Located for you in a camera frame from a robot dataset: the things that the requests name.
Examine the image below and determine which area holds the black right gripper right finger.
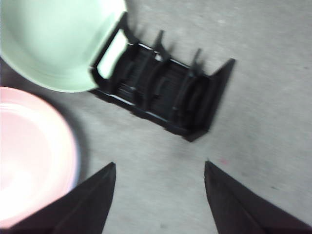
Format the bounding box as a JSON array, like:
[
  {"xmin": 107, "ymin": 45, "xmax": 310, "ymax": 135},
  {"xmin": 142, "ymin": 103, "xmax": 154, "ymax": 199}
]
[{"xmin": 204, "ymin": 160, "xmax": 312, "ymax": 234}]

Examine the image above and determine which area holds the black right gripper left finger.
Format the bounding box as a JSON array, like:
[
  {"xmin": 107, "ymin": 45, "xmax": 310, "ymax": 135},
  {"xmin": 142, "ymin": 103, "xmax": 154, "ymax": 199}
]
[{"xmin": 4, "ymin": 161, "xmax": 117, "ymax": 234}]

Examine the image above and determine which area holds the pink round plate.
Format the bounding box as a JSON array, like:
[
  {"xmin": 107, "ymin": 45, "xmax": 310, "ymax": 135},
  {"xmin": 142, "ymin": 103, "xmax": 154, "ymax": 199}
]
[{"xmin": 0, "ymin": 86, "xmax": 80, "ymax": 229}]

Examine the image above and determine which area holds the green round plate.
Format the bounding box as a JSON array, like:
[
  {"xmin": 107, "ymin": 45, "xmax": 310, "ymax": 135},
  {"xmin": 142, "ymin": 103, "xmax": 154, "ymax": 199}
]
[{"xmin": 0, "ymin": 0, "xmax": 129, "ymax": 94}]

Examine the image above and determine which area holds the black plastic dish rack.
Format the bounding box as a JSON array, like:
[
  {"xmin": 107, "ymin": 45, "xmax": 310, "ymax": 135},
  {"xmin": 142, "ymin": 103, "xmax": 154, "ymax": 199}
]
[{"xmin": 88, "ymin": 11, "xmax": 236, "ymax": 143}]

